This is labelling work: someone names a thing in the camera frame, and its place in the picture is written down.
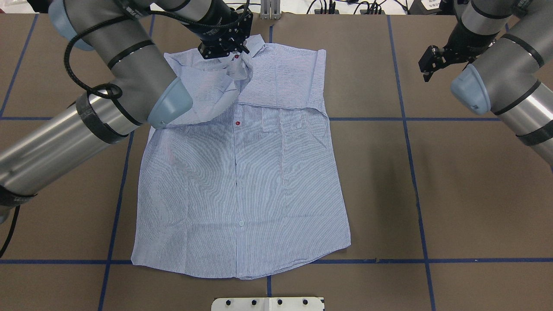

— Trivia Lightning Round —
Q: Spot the white central pedestal column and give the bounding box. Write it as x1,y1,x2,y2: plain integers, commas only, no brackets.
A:
211,297,326,311

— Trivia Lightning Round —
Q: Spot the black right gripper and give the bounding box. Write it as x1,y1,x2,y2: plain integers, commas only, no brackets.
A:
418,26,480,83

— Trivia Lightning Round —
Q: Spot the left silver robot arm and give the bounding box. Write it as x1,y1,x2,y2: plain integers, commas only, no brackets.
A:
1,0,253,222

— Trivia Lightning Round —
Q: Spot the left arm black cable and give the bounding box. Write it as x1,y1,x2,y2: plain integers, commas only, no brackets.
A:
0,0,251,260

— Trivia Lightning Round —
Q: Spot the brown paper table cover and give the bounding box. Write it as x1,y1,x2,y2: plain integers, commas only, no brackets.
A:
1,13,552,311

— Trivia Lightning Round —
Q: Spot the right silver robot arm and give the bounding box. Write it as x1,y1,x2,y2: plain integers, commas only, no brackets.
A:
418,0,553,165

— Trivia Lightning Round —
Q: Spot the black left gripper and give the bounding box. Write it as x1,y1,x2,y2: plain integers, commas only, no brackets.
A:
198,11,253,60

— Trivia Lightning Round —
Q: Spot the aluminium frame post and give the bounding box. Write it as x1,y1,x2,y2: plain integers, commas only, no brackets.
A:
260,0,282,20

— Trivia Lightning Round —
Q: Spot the light blue striped shirt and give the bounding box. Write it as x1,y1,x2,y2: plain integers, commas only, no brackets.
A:
131,35,351,279

